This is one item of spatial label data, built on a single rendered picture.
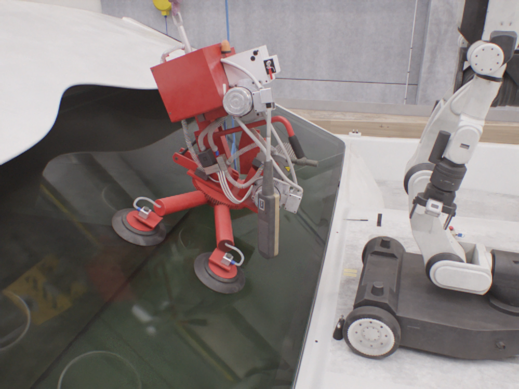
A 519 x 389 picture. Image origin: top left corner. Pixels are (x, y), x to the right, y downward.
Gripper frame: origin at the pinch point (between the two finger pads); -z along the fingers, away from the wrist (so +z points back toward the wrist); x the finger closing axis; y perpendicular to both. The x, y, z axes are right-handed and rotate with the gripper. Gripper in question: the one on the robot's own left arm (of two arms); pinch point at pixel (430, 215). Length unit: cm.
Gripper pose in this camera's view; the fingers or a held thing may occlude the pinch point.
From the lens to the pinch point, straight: 149.9
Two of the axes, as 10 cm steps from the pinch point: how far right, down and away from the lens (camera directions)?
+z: 1.9, -8.7, -4.6
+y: -3.2, 3.9, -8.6
